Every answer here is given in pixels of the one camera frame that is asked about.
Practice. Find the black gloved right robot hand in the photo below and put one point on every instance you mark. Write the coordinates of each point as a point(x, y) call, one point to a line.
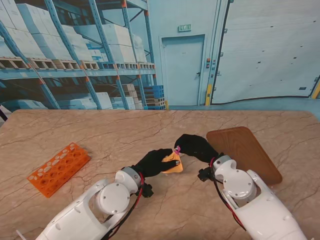
point(197, 147)

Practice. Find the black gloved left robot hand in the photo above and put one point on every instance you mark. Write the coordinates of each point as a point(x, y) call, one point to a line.
point(152, 163)

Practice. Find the pink hair band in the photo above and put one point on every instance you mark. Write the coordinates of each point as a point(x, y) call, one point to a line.
point(178, 149)

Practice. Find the yellow cloth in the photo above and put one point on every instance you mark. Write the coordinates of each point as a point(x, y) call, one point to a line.
point(173, 166)

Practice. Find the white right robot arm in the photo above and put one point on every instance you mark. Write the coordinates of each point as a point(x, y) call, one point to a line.
point(252, 200)

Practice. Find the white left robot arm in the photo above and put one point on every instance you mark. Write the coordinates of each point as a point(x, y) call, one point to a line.
point(92, 210)

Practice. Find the brown wooden tray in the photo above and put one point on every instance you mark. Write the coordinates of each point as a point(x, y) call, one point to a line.
point(247, 152)

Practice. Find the warehouse print backdrop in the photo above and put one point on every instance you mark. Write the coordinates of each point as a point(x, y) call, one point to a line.
point(175, 62)

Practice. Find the orange test tube rack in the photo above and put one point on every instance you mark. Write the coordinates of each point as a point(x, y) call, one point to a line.
point(57, 170)

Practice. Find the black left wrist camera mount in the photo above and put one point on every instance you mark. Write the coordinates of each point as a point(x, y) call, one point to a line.
point(147, 190)

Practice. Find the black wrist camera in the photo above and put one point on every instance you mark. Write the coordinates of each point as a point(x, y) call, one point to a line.
point(205, 174)

